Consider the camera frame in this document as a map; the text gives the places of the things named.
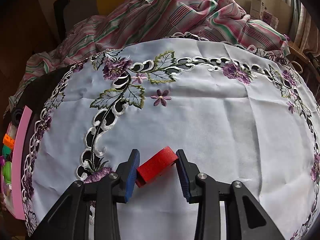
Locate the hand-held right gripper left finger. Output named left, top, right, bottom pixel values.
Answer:
left=37, top=149, right=140, bottom=240

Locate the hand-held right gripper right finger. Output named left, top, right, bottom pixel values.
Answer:
left=176, top=149, right=285, bottom=240

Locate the red plastic block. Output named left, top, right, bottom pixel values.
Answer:
left=136, top=146, right=179, bottom=188

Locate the pink-edged white tray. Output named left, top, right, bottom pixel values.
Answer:
left=0, top=106, right=33, bottom=220

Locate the light green plug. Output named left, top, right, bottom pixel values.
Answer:
left=2, top=162, right=13, bottom=193

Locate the orange plastic block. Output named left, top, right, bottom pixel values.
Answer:
left=3, top=134, right=15, bottom=148

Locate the black cylinder lens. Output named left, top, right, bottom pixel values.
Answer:
left=10, top=109, right=24, bottom=127

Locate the embroidered floral tablecloth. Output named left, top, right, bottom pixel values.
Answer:
left=21, top=32, right=320, bottom=240

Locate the striped pink green blanket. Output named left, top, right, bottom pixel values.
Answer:
left=4, top=0, right=290, bottom=115

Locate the wooden nightstand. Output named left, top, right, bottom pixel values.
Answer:
left=287, top=44, right=320, bottom=80

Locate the pink purple carton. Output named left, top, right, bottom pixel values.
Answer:
left=261, top=10, right=279, bottom=28

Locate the white carton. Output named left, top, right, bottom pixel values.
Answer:
left=250, top=0, right=267, bottom=19

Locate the beige curtain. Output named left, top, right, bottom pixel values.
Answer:
left=291, top=0, right=320, bottom=55

